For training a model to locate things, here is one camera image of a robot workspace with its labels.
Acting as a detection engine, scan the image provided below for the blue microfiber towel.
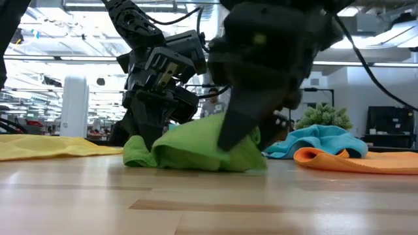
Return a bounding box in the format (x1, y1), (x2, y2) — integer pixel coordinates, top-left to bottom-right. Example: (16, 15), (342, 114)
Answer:
(263, 124), (369, 160)

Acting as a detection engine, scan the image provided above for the black rectangular frame stand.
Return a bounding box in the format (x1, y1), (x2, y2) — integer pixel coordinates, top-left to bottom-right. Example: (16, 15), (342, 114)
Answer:
(302, 87), (335, 112)

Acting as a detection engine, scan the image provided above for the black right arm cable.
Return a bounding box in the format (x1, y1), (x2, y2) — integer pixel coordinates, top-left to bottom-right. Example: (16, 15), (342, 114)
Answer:
(334, 16), (418, 112)

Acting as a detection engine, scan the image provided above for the artificial green potted plant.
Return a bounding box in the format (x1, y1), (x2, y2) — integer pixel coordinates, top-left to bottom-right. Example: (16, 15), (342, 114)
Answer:
(295, 102), (353, 131)

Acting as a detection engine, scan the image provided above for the person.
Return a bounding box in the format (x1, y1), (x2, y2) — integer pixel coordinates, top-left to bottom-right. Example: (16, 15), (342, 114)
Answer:
(199, 87), (228, 119)

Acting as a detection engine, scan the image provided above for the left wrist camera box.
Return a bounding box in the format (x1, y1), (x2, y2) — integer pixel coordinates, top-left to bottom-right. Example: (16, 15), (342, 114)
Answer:
(165, 29), (208, 78)

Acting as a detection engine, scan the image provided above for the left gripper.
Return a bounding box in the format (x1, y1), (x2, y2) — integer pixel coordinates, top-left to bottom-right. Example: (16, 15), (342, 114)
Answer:
(116, 47), (200, 151)

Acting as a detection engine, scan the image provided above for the orange microfiber towel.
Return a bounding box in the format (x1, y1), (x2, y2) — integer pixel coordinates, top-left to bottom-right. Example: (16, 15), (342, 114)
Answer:
(293, 147), (418, 176)

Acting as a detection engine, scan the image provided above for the long ceiling light bar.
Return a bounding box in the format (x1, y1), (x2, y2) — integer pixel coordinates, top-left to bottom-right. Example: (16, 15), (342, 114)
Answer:
(3, 55), (418, 68)

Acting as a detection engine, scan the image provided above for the white room pillar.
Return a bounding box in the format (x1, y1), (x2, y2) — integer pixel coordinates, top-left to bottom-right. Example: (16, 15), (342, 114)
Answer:
(59, 75), (89, 138)

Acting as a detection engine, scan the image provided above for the yellow microfiber towel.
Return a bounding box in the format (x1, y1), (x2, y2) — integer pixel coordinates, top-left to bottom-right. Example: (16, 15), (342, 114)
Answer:
(0, 134), (124, 163)

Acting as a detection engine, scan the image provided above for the green microfiber towel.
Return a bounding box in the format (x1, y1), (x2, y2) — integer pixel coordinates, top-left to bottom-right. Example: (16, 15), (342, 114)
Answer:
(123, 112), (268, 173)

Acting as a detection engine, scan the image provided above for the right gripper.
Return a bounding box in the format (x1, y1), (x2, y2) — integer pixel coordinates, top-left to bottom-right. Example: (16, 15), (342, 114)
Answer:
(208, 3), (344, 151)

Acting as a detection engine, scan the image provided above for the black storage cabinet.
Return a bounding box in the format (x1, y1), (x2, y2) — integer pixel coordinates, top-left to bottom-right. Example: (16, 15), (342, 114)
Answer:
(366, 105), (416, 149)

